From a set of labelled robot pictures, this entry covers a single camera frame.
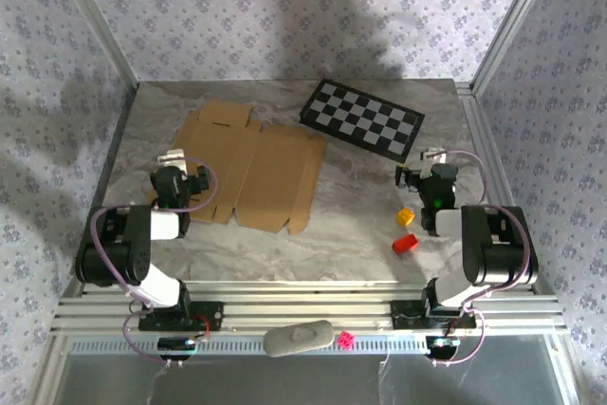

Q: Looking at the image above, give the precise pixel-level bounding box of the brown cardboard box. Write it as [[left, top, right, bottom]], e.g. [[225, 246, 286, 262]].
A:
[[149, 99, 328, 236]]

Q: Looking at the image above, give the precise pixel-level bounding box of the red toy block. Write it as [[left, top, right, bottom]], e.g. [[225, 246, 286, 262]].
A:
[[391, 233, 420, 254]]

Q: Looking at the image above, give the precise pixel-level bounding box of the black white checkerboard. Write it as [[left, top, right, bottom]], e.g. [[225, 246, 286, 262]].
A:
[[298, 77, 426, 164]]

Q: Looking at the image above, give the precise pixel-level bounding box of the black left controller board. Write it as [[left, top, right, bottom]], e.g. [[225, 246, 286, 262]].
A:
[[157, 336, 198, 361]]

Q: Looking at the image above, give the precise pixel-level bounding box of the black controller board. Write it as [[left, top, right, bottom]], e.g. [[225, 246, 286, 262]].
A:
[[157, 336, 198, 361], [425, 336, 460, 359]]

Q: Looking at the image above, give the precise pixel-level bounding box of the black right controller board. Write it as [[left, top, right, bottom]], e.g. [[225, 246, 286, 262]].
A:
[[425, 336, 460, 359]]

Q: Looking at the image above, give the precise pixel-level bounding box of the grey oval stone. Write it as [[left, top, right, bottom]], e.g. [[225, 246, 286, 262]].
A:
[[263, 319, 335, 359]]

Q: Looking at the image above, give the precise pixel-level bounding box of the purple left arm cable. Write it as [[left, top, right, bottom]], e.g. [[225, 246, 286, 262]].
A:
[[89, 156, 219, 369]]

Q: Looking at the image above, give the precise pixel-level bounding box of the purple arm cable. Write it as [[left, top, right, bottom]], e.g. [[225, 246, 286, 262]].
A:
[[433, 149, 541, 369], [89, 156, 219, 369]]

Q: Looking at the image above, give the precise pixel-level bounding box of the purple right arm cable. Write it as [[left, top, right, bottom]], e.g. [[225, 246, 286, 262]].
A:
[[433, 149, 541, 369]]

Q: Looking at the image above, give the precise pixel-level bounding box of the aluminium side rail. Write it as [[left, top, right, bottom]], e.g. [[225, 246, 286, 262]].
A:
[[92, 84, 140, 210], [455, 83, 561, 297]]

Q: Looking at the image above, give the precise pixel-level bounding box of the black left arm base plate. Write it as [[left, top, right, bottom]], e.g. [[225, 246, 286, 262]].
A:
[[138, 301, 224, 331]]

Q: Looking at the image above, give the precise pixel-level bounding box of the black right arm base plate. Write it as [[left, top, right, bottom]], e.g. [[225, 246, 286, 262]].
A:
[[391, 299, 478, 330]]

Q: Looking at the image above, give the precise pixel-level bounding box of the red power wire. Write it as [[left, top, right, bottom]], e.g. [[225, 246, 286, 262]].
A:
[[447, 316, 469, 339], [192, 313, 213, 341]]

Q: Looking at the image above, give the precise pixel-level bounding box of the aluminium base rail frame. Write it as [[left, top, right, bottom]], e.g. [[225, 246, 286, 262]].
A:
[[49, 280, 568, 336]]

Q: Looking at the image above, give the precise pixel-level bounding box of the grey slotted cable duct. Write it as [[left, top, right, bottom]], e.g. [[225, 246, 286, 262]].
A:
[[65, 333, 563, 358]]

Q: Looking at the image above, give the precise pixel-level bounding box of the aluminium corner post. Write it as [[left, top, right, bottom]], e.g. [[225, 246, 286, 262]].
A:
[[46, 0, 142, 89], [468, 0, 566, 94]]

